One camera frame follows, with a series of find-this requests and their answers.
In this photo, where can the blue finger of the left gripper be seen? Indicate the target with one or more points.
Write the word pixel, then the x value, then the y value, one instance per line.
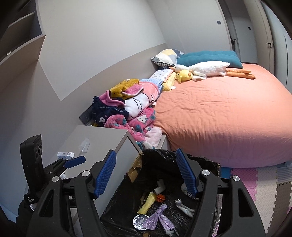
pixel 74 162

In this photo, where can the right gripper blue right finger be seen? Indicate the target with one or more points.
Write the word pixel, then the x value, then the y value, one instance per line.
pixel 186 172

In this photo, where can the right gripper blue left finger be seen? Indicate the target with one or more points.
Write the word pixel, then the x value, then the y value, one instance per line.
pixel 104 175

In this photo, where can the white cardboard box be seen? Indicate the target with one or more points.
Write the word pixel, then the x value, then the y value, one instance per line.
pixel 65 155

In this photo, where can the clear plastic cup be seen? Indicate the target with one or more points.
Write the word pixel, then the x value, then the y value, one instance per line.
pixel 83 147

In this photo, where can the grey snack wrapper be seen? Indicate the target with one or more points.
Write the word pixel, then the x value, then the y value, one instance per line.
pixel 188 211

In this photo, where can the orange bottle cap piece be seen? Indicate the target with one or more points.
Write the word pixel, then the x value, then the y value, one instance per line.
pixel 160 198

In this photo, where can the purple plastic bag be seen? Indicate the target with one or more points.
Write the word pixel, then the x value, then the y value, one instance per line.
pixel 158 216

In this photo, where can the white green plastic bottle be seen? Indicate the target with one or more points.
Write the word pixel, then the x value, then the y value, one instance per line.
pixel 160 187

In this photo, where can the gold foil cup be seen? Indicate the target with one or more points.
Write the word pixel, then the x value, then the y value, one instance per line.
pixel 139 221

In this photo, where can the black lined trash bin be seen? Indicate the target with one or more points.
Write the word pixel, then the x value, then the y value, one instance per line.
pixel 141 179

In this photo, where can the pile of pink blankets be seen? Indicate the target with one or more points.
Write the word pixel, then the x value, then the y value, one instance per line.
pixel 130 106

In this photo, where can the bed with orange cover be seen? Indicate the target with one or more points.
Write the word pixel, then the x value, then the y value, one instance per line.
pixel 237 122

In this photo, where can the pink grey foam floor mat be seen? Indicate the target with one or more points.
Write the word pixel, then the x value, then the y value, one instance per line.
pixel 270 189

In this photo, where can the yellow duck plush toy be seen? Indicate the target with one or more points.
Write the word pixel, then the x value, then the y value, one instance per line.
pixel 183 76

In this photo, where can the white goose plush toy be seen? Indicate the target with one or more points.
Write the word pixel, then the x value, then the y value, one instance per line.
pixel 203 70

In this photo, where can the patterned grey white pillow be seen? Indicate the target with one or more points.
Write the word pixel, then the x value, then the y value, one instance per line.
pixel 167 57

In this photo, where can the teal cushion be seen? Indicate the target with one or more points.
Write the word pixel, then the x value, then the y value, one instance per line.
pixel 193 58

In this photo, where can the white room door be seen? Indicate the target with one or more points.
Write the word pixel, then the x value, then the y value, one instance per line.
pixel 253 39

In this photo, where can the white wardrobe doors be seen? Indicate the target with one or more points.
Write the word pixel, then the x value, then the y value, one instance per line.
pixel 282 48

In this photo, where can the black wall socket panel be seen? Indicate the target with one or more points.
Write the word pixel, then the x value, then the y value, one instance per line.
pixel 86 117

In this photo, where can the white wall shelf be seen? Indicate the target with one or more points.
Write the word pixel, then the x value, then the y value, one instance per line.
pixel 21 43

